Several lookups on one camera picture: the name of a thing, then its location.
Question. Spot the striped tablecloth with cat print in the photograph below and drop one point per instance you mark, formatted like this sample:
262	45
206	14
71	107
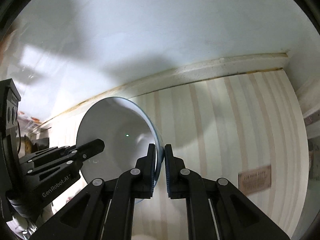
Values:
220	130

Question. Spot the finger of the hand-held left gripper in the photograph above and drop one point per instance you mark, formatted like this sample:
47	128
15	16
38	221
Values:
90	148

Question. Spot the white bowl with blue rim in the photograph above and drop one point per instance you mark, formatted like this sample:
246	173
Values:
112	127

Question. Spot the brown label patch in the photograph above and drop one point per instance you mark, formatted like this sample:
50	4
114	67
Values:
255	179

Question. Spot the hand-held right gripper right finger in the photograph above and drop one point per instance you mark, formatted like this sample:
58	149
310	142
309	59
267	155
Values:
167	165

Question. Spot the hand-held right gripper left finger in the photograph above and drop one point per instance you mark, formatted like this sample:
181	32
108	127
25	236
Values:
152	162

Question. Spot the sliding glass door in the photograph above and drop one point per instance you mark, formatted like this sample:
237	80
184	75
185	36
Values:
311	97

